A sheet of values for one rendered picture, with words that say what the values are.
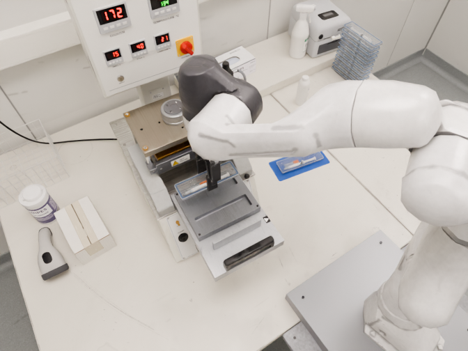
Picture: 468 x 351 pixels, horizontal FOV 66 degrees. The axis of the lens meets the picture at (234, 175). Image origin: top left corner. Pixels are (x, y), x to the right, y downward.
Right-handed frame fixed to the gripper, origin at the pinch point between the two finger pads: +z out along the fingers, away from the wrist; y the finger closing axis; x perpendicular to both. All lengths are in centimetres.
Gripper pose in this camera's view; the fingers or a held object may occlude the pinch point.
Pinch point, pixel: (207, 174)
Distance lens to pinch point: 102.0
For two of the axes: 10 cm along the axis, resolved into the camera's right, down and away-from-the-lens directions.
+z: -0.2, 5.6, 8.3
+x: 8.7, -3.9, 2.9
